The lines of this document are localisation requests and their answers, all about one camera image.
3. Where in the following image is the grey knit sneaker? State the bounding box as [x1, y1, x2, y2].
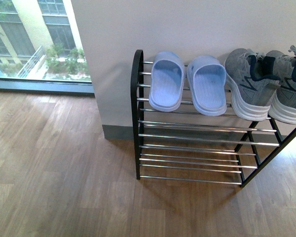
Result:
[224, 48, 280, 121]
[266, 45, 296, 124]

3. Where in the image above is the light blue slipper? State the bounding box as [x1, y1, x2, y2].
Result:
[148, 51, 185, 112]
[186, 55, 227, 116]

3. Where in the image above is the black metal shoe rack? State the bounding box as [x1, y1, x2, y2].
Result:
[130, 49, 296, 187]

